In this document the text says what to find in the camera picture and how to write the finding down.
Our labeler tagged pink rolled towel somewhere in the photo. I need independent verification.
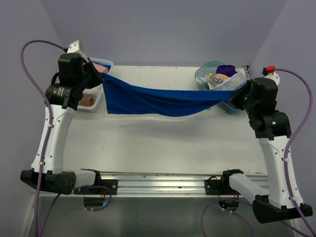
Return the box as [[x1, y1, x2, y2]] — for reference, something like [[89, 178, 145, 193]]
[[94, 64, 109, 74]]

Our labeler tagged brown rolled towel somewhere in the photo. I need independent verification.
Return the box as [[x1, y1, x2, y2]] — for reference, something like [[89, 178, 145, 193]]
[[78, 95, 95, 107]]

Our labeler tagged aluminium mounting rail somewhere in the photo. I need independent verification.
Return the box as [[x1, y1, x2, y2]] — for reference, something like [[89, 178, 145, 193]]
[[100, 172, 270, 198]]

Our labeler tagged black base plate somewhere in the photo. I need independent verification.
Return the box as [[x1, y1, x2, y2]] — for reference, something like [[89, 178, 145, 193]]
[[204, 176, 232, 196], [73, 179, 119, 195]]

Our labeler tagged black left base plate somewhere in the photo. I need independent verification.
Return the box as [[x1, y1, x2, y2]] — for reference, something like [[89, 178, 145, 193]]
[[73, 179, 119, 195]]

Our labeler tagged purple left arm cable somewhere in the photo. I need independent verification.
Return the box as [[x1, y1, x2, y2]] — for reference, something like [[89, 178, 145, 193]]
[[19, 39, 68, 237]]

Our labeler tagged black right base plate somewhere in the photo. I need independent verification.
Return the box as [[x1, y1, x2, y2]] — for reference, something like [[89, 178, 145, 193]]
[[204, 176, 232, 196]]

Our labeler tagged teal transparent plastic tub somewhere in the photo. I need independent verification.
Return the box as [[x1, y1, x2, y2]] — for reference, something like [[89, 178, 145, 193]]
[[194, 60, 244, 115]]

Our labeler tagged white rolled towel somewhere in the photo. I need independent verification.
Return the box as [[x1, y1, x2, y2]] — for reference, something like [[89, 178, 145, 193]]
[[83, 85, 102, 97]]

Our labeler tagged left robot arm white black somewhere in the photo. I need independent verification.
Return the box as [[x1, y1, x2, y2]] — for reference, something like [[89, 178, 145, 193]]
[[20, 40, 103, 195]]

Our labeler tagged orange blue printed towel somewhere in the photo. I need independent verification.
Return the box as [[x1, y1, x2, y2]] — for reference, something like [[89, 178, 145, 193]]
[[196, 73, 247, 91]]

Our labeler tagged purple towel in tub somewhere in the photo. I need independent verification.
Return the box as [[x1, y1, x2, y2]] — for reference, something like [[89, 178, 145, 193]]
[[216, 65, 237, 78]]

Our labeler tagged white plastic mesh basket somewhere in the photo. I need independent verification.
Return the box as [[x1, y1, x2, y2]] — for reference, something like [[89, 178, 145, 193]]
[[78, 57, 114, 113]]

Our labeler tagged royal blue towel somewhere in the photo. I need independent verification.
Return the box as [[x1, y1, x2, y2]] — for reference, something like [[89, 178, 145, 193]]
[[103, 74, 233, 117]]

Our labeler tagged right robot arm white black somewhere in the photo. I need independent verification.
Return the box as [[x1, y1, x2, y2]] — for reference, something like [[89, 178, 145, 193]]
[[220, 70, 313, 224]]

